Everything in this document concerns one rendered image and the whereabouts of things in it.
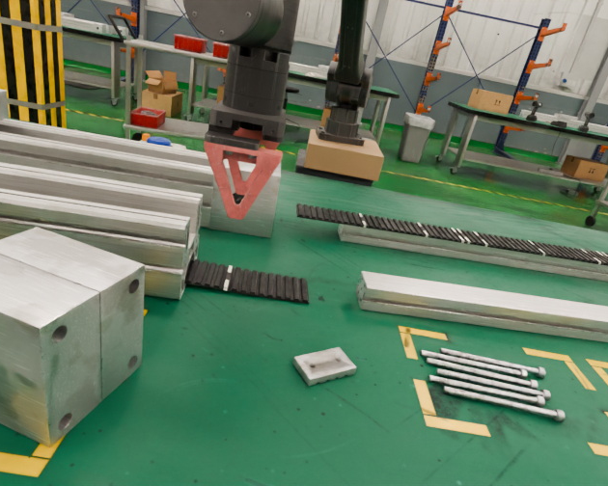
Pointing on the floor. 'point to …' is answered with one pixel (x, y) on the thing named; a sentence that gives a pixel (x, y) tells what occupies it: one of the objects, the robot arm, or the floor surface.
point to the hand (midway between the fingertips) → (239, 198)
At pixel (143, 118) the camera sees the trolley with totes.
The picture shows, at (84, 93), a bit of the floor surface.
